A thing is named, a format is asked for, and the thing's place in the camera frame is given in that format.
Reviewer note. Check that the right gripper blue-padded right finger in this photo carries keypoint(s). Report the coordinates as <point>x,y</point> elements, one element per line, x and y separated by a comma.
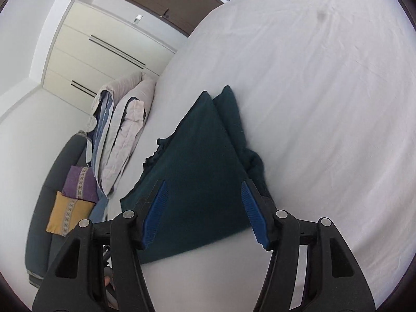
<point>261,212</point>

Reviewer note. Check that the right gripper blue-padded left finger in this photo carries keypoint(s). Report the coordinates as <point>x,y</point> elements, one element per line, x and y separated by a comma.
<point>150,213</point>

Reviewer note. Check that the dark green knit sweater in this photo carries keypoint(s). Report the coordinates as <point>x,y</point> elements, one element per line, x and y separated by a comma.
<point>204,162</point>

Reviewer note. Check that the person's left hand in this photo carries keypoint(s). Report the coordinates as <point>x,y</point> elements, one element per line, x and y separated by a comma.
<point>108,283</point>

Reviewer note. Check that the blue bed sheet edge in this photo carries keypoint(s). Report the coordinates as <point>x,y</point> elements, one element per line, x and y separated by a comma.
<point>98,213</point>

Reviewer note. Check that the purple patterned cushion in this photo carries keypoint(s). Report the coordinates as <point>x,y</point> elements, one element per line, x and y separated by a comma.
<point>80,184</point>

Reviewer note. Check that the yellow patterned cushion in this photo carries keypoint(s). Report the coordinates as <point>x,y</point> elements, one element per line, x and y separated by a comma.
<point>66,214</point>

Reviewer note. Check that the dark grey sofa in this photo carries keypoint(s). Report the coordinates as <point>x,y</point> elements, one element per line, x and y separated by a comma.
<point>42,246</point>

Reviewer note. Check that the white bed sheet mattress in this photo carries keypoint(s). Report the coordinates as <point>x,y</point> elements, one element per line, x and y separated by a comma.
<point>326,93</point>

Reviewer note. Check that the cream wardrobe with black handles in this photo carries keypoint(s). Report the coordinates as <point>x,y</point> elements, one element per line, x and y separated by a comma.
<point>92,47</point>

